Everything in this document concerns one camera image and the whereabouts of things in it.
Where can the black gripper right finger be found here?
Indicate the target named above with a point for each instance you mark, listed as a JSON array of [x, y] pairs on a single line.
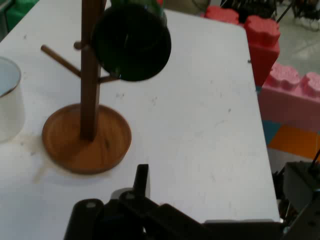
[[300, 185]]

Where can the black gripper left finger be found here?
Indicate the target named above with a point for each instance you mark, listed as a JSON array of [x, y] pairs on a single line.
[[140, 215]]

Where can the green ceramic mug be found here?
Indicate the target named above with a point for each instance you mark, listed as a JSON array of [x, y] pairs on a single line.
[[132, 42]]

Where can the wooden mug tree stand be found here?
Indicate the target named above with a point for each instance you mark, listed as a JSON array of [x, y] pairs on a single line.
[[87, 155]]

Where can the pink foam building block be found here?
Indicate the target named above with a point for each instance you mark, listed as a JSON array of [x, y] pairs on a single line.
[[287, 105]]

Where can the red foam building block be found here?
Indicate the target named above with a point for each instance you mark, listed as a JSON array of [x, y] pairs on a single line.
[[262, 45]]

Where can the white enamel mug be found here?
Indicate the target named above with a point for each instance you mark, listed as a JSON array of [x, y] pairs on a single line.
[[10, 110]]

